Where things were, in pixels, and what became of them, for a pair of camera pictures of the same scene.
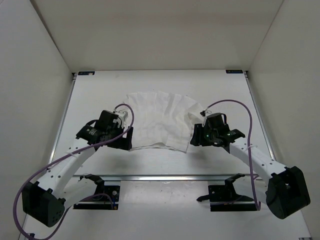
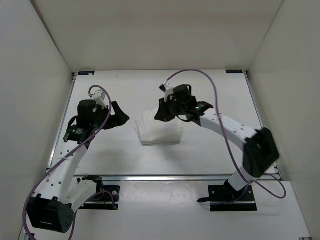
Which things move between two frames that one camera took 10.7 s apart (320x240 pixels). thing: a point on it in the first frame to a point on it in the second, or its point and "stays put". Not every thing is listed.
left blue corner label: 86,73 stays put
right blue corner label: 234,71 stays put
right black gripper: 197,139 to 163,114
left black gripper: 124,142 to 119,117
